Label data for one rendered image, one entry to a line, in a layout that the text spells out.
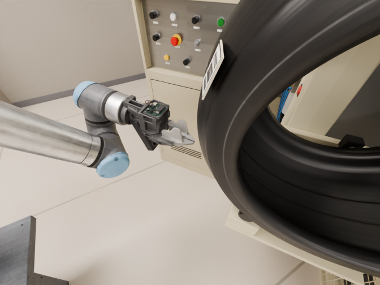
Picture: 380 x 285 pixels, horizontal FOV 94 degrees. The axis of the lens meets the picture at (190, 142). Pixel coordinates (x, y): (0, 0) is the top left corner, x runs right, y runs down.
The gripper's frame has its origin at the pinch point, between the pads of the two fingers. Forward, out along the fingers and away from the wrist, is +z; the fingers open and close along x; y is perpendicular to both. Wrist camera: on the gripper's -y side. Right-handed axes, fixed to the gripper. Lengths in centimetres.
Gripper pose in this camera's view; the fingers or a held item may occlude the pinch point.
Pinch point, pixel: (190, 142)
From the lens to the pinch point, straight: 50.1
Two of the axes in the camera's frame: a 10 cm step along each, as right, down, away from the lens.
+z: 9.1, 3.8, -1.9
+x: 4.1, -6.6, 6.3
